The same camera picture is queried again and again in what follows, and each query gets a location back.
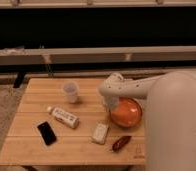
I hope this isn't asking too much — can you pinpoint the translucent plastic cup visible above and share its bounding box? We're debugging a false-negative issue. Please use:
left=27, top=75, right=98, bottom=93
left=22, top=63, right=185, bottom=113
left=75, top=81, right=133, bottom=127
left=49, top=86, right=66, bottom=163
left=62, top=82, right=79, bottom=103

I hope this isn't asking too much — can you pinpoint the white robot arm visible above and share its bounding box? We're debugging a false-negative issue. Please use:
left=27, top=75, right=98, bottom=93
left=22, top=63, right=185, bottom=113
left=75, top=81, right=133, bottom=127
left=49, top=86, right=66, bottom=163
left=99, top=71, right=196, bottom=171

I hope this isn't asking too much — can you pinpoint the black smartphone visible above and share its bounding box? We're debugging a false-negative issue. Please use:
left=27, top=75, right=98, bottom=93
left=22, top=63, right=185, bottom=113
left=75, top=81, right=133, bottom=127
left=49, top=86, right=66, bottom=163
left=37, top=122, right=57, bottom=146

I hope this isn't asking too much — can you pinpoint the white plastic bottle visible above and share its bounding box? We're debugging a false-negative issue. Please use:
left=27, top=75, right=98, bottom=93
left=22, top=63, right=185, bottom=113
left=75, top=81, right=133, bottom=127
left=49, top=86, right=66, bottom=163
left=47, top=106, right=79, bottom=129

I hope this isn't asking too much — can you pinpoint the wooden table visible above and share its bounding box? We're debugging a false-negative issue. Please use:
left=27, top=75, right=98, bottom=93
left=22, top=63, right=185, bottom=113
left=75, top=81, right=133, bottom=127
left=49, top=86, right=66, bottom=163
left=0, top=78, right=145, bottom=166

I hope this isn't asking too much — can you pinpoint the orange ceramic bowl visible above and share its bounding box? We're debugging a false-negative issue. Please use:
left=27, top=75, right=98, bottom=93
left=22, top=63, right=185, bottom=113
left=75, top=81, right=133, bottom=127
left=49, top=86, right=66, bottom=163
left=110, top=98, right=142, bottom=128

